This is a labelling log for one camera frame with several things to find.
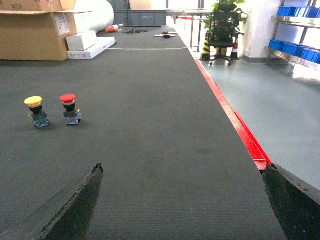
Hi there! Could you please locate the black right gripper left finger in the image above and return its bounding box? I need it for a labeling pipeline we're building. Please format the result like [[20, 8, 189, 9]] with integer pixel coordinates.
[[0, 163, 104, 240]]

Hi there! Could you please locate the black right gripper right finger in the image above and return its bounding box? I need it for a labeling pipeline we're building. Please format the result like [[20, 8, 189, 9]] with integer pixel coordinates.
[[262, 163, 320, 240]]

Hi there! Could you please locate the steel shelf rack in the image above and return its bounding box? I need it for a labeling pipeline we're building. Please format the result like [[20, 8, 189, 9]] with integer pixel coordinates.
[[264, 0, 320, 71]]

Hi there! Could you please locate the red mushroom push button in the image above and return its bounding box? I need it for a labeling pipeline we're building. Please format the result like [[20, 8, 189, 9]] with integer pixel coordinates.
[[59, 93, 82, 125]]

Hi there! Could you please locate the yellow mushroom push button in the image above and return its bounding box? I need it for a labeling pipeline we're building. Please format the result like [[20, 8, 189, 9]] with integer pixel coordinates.
[[24, 96, 51, 129]]

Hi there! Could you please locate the small white box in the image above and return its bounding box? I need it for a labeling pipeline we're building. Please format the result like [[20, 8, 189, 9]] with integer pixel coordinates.
[[66, 30, 97, 51]]

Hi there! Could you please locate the flat white box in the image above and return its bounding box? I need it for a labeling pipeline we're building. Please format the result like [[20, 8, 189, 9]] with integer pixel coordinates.
[[67, 37, 116, 60]]

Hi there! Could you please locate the yellow black traffic cone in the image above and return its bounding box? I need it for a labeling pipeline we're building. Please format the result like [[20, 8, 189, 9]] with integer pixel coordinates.
[[199, 32, 211, 61]]

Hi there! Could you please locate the large brown cardboard box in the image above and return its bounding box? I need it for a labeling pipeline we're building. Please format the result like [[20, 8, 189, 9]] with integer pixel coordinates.
[[0, 0, 92, 61]]

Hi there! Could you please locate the green potted plant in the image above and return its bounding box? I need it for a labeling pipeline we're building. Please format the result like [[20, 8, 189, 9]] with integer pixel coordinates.
[[204, 0, 249, 40]]

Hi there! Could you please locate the orange white object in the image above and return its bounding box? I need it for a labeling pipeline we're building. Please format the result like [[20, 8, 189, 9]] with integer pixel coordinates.
[[106, 24, 124, 33]]

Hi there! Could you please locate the black office chair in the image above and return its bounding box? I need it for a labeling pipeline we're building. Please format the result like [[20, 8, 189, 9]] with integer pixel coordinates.
[[208, 11, 240, 66]]

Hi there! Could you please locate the large white foam roll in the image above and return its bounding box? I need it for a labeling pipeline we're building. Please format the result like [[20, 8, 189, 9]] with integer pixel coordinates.
[[74, 0, 115, 33]]

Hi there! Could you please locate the red conveyor side rail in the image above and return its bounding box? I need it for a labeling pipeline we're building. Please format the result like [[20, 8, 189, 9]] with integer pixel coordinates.
[[194, 58, 272, 171]]

